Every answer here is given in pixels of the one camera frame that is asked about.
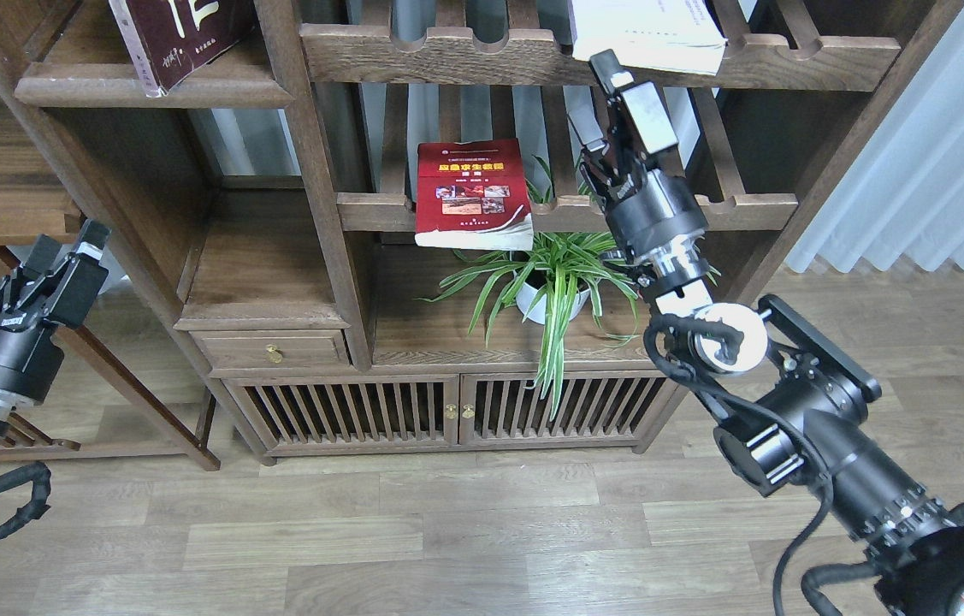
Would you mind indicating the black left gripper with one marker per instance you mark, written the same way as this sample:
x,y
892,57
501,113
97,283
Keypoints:
x,y
64,291

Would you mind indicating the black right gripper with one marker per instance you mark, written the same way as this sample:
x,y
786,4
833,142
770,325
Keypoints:
x,y
653,216

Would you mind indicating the white book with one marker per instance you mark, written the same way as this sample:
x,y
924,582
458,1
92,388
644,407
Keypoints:
x,y
674,36

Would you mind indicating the dark maroon book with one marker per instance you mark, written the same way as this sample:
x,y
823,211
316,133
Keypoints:
x,y
167,40

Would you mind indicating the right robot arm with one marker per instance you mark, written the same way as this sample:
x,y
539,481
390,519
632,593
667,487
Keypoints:
x,y
788,404

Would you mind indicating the wooden side table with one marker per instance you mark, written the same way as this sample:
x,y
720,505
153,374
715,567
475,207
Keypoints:
x,y
33,202

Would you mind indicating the red paperback book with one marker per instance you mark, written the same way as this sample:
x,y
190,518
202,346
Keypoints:
x,y
473,196

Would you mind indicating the green spider plant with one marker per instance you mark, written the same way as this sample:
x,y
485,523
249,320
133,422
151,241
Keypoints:
x,y
569,258

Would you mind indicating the small wooden drawer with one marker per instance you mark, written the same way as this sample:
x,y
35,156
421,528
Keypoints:
x,y
251,349

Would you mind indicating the white plant pot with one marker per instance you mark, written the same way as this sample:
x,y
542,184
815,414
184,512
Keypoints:
x,y
532,301

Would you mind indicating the dark wooden bookshelf cabinet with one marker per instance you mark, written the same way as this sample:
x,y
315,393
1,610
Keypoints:
x,y
269,191

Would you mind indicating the right slatted cabinet door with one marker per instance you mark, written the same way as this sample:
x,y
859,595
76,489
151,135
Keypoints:
x,y
596,408

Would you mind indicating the slatted cabinet door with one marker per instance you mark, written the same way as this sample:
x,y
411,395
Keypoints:
x,y
350,414
596,408

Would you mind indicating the white curtain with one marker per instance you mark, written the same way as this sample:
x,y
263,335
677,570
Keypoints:
x,y
903,197

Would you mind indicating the left slatted cabinet door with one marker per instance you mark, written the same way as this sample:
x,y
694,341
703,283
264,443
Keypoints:
x,y
350,414

